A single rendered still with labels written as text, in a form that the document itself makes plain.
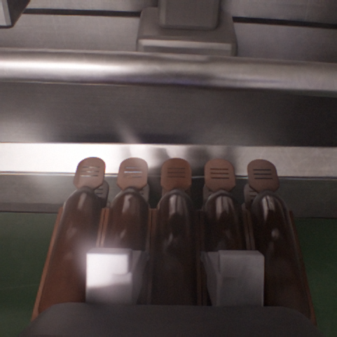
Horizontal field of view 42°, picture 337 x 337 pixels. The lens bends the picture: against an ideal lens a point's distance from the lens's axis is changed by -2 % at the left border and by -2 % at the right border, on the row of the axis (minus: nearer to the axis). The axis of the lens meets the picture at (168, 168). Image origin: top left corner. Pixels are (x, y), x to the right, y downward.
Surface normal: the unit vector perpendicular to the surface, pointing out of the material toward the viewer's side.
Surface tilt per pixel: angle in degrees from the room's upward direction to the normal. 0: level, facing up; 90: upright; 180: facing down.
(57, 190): 90
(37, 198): 90
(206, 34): 0
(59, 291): 2
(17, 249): 2
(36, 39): 90
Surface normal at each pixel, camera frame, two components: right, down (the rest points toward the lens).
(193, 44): -0.01, 0.37
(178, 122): -0.03, 0.69
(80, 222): 0.23, -0.70
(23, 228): 0.00, -0.72
